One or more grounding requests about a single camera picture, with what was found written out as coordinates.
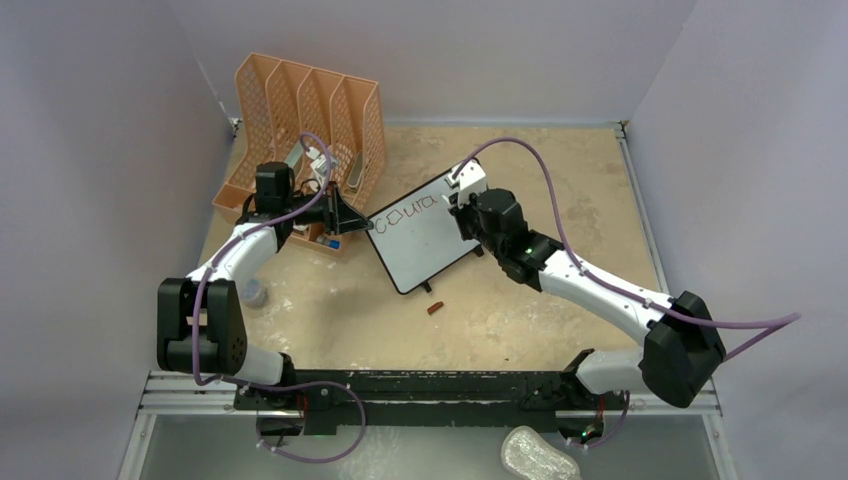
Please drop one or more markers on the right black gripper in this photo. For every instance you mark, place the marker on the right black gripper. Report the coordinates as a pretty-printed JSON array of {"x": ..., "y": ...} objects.
[{"x": 461, "y": 212}]

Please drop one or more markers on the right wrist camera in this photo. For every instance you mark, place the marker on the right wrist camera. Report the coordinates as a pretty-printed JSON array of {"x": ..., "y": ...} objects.
[{"x": 465, "y": 180}]

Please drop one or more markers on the clear plastic jar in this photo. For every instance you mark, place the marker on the clear plastic jar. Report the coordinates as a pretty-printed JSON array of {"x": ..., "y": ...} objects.
[{"x": 254, "y": 295}]

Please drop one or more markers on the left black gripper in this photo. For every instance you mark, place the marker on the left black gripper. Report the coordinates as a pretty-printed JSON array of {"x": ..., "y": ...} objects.
[{"x": 339, "y": 217}]

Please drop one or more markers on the brown marker cap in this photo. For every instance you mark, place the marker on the brown marker cap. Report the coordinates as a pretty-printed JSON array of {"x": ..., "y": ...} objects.
[{"x": 434, "y": 308}]

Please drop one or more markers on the metal whiteboard stand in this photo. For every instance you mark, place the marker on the metal whiteboard stand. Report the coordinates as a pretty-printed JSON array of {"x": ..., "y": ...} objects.
[{"x": 478, "y": 251}]

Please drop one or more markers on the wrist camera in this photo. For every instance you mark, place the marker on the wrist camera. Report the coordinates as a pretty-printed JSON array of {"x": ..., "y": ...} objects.
[
  {"x": 319, "y": 167},
  {"x": 465, "y": 180}
]

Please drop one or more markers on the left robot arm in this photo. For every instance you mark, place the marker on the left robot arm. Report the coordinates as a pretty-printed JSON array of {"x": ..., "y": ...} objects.
[{"x": 200, "y": 325}]

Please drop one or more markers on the silver foil pouch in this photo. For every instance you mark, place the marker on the silver foil pouch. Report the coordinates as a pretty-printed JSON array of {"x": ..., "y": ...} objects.
[{"x": 527, "y": 455}]

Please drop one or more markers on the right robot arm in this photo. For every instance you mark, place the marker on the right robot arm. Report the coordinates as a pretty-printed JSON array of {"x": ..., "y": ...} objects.
[{"x": 678, "y": 347}]

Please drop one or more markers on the peach plastic file organizer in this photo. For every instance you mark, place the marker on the peach plastic file organizer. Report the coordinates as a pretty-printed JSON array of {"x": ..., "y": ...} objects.
[{"x": 279, "y": 99}]

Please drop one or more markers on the aluminium frame rail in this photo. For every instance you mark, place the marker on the aluminium frame rail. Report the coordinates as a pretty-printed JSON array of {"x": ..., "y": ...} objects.
[{"x": 707, "y": 401}]

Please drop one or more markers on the grey eraser block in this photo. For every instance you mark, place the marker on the grey eraser block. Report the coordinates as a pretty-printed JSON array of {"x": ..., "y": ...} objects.
[{"x": 294, "y": 157}]

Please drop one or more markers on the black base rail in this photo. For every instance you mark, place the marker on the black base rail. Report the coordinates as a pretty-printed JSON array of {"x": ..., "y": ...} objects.
[{"x": 326, "y": 400}]

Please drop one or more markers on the grey rounded case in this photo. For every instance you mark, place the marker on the grey rounded case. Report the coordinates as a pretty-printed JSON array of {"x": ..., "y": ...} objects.
[{"x": 356, "y": 172}]

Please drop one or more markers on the black framed whiteboard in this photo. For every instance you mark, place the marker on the black framed whiteboard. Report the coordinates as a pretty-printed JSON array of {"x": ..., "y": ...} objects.
[{"x": 415, "y": 236}]

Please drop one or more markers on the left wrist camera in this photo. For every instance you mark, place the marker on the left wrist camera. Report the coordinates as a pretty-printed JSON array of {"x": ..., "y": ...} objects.
[{"x": 319, "y": 167}]

